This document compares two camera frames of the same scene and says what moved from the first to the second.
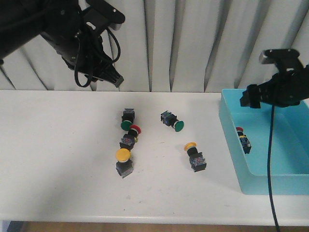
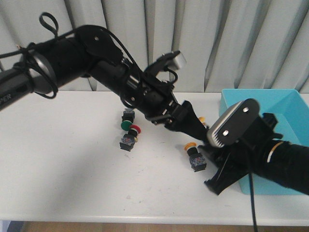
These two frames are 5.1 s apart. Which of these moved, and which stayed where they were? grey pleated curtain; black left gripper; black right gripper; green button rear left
Moved: black left gripper; black right gripper
Stayed: green button rear left; grey pleated curtain
